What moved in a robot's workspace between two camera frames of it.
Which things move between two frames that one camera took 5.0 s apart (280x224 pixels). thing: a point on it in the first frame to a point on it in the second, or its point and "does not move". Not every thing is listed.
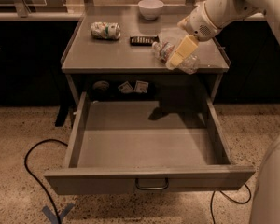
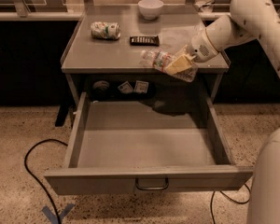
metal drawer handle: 152,188 does not move
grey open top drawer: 145,143 does not move
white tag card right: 141,86 does not move
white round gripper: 197,23 to 200,49
